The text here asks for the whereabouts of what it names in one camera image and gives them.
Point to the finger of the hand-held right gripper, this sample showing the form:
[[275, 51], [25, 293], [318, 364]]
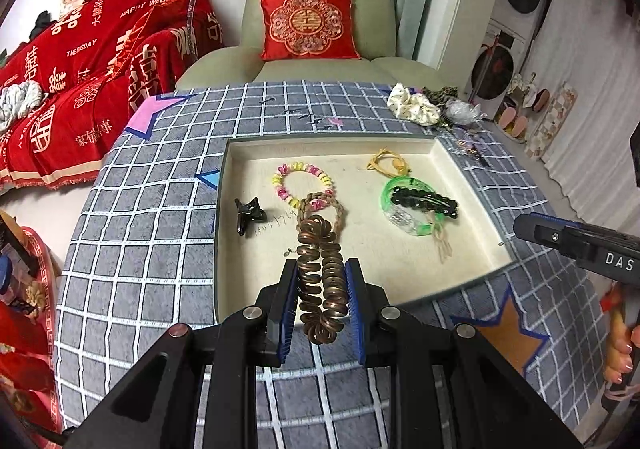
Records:
[[545, 231]]

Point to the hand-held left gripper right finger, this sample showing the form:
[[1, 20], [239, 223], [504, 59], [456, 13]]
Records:
[[355, 309]]

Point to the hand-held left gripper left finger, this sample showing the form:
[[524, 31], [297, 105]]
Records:
[[287, 309]]

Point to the grey jewelry tray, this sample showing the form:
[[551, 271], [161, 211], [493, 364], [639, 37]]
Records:
[[365, 254]]

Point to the black hair claw clip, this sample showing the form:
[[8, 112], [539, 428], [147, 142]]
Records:
[[247, 216]]

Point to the beige knot hair clip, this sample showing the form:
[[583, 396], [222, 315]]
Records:
[[442, 241]]

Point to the black beaded hair clip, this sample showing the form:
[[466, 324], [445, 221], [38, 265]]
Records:
[[425, 204]]

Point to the person's right hand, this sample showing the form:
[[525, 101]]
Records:
[[617, 354]]

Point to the clear plastic bag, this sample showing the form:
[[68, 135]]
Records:
[[462, 113]]

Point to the white curtain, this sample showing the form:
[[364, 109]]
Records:
[[590, 94]]

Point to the grey checked tablecloth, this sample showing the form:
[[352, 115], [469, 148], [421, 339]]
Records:
[[150, 239]]

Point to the leopard print scrunchie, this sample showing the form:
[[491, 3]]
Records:
[[442, 94]]

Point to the cream scrunchie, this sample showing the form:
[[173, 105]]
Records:
[[412, 104]]

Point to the white stacked washing machines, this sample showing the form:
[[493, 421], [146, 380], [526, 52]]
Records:
[[515, 4]]

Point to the red embroidered cushion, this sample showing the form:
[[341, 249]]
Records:
[[310, 26]]

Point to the red printed blanket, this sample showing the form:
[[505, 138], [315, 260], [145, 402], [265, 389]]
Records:
[[100, 94]]

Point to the grey white knotted cloth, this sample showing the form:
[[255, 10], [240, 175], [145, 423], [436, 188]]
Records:
[[17, 104]]

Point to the dark cloth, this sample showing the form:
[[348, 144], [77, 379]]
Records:
[[40, 24]]

